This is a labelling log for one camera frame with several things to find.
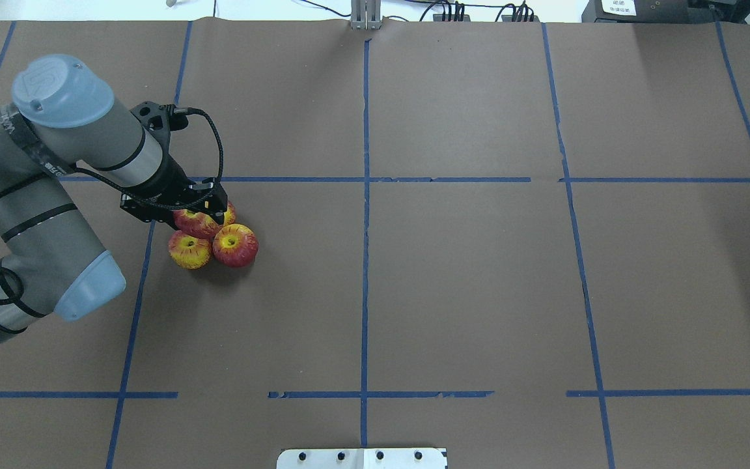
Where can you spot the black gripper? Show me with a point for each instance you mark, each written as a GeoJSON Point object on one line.
{"type": "Point", "coordinates": [170, 176]}

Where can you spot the red yellow apple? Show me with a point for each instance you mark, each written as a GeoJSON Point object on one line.
{"type": "Point", "coordinates": [189, 252]}
{"type": "Point", "coordinates": [230, 215]}
{"type": "Point", "coordinates": [196, 224]}
{"type": "Point", "coordinates": [235, 246]}

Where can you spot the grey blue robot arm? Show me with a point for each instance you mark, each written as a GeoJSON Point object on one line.
{"type": "Point", "coordinates": [64, 119]}

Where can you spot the red yellow apple top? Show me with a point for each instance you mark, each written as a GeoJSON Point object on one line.
{"type": "Point", "coordinates": [230, 215]}

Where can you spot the red yellow apple front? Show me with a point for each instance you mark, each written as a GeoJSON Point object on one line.
{"type": "Point", "coordinates": [235, 246]}

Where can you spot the brown paper table cover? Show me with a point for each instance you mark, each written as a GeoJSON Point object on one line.
{"type": "Point", "coordinates": [527, 244]}

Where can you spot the black device top right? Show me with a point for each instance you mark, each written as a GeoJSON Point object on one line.
{"type": "Point", "coordinates": [652, 12]}

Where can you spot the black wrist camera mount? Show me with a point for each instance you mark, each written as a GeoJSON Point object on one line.
{"type": "Point", "coordinates": [161, 119]}

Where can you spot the white metal base plate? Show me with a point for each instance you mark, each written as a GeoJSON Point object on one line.
{"type": "Point", "coordinates": [363, 458]}

